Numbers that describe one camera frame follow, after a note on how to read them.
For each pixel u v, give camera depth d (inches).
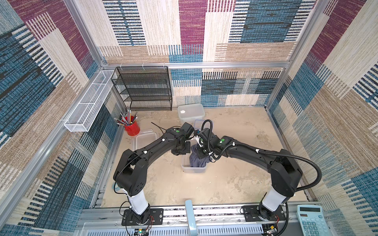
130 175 18.2
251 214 28.7
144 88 43.5
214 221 28.7
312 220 27.6
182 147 28.9
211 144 25.7
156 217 28.8
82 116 28.1
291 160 18.3
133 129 39.3
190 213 28.7
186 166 36.0
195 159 32.0
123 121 38.9
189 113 42.7
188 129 28.0
